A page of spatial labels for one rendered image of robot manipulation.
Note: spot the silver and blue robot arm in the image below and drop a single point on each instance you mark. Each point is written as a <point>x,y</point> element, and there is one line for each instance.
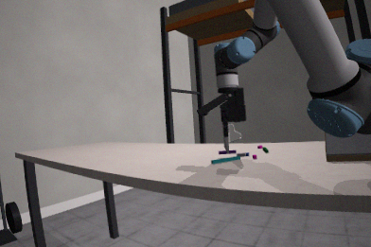
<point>339,82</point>

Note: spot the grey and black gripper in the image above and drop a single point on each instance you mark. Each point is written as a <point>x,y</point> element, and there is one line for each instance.
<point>232,114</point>

